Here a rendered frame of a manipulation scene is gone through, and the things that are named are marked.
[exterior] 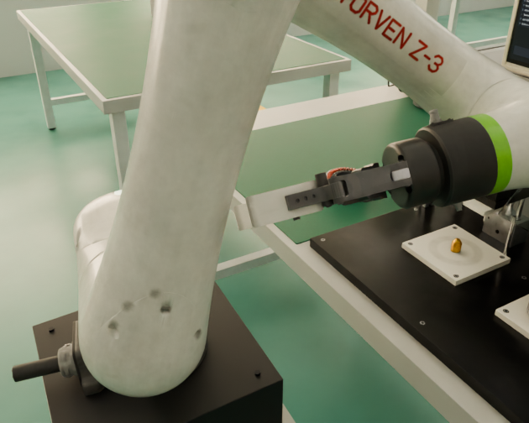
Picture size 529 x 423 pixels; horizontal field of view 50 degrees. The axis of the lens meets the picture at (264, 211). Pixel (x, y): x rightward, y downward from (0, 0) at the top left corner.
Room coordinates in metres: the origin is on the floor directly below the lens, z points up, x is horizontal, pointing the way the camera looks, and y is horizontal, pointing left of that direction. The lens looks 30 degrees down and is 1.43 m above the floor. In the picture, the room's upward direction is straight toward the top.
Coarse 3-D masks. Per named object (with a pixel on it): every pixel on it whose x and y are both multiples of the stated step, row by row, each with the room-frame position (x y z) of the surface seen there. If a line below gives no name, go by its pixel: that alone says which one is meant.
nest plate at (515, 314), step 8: (528, 296) 0.80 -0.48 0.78; (512, 304) 0.78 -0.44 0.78; (520, 304) 0.78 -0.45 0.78; (496, 312) 0.76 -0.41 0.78; (504, 312) 0.76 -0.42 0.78; (512, 312) 0.76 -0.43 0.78; (520, 312) 0.76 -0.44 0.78; (504, 320) 0.75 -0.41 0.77; (512, 320) 0.74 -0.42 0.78; (520, 320) 0.74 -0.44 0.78; (528, 320) 0.74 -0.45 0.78; (520, 328) 0.72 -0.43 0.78; (528, 328) 0.72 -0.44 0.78; (528, 336) 0.71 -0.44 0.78
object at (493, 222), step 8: (488, 216) 1.03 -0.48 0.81; (496, 216) 1.02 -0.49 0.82; (488, 224) 1.03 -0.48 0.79; (496, 224) 1.01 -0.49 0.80; (504, 224) 1.00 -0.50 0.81; (488, 232) 1.03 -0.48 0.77; (496, 232) 1.01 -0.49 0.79; (504, 232) 0.99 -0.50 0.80; (520, 232) 0.99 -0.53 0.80; (504, 240) 0.99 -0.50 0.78; (512, 240) 0.98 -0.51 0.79; (520, 240) 0.99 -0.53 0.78
